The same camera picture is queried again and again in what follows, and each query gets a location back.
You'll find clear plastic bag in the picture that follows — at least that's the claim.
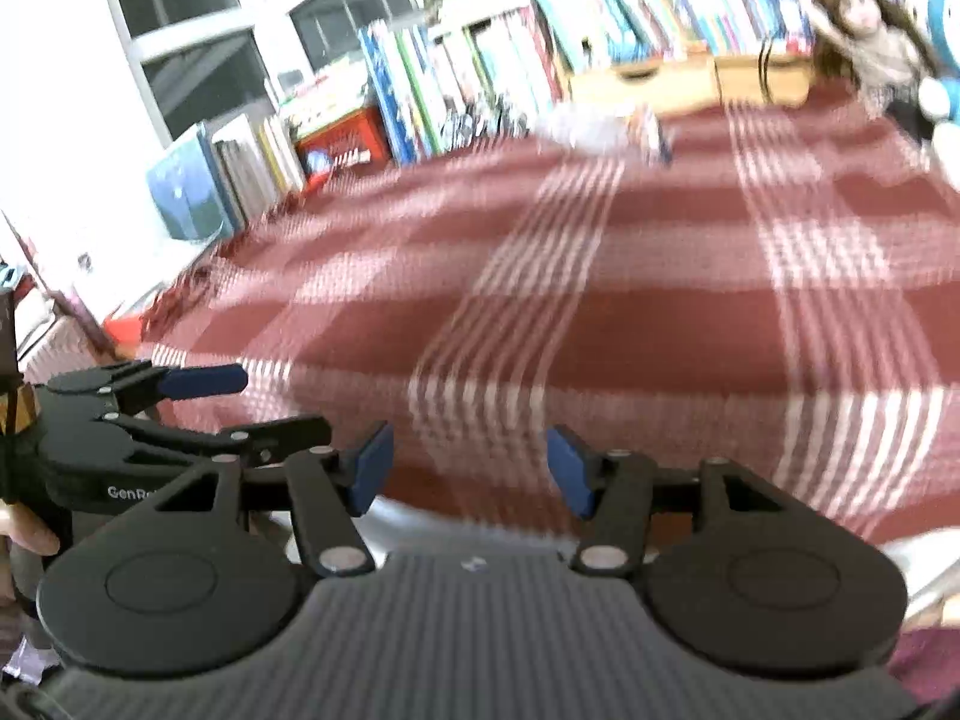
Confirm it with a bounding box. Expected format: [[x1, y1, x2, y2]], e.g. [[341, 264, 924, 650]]
[[540, 101, 638, 151]]

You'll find row of grey books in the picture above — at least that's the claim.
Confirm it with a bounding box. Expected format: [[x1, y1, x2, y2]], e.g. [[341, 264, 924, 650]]
[[146, 112, 308, 241]]

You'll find stack of flat books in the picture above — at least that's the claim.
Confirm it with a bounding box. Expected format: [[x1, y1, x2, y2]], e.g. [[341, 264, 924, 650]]
[[281, 60, 376, 136]]

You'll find red plastic basket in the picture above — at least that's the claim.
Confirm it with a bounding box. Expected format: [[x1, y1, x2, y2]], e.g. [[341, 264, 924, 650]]
[[295, 106, 395, 192]]

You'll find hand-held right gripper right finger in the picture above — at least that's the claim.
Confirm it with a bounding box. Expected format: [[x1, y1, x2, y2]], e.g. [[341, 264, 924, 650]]
[[545, 424, 788, 578]]

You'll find blue cat plush toy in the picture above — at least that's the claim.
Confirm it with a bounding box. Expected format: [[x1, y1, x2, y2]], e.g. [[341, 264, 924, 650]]
[[904, 0, 960, 188]]

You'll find red plaid blanket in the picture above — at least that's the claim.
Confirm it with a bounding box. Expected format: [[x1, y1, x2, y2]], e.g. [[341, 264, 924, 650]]
[[139, 86, 960, 548]]

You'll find person's left hand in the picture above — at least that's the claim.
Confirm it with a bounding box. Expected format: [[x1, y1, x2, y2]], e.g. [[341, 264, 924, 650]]
[[0, 502, 62, 560]]

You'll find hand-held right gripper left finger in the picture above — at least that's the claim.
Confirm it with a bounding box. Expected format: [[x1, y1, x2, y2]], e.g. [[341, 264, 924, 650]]
[[154, 420, 396, 578]]

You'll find black cable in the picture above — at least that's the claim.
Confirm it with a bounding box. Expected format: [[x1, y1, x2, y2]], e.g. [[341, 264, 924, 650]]
[[757, 34, 777, 106]]

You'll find long-haired doll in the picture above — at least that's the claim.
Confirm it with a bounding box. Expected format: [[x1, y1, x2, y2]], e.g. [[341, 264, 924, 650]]
[[810, 0, 946, 143]]

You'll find white window frame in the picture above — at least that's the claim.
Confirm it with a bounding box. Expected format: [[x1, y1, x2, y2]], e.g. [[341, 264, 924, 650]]
[[90, 0, 526, 151]]

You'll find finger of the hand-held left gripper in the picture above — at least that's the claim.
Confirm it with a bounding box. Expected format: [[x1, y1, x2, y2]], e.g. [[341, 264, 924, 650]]
[[45, 361, 250, 417], [109, 414, 333, 470]]

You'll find wooden drawer unit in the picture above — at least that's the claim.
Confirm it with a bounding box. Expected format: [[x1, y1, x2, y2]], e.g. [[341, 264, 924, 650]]
[[566, 45, 818, 117]]

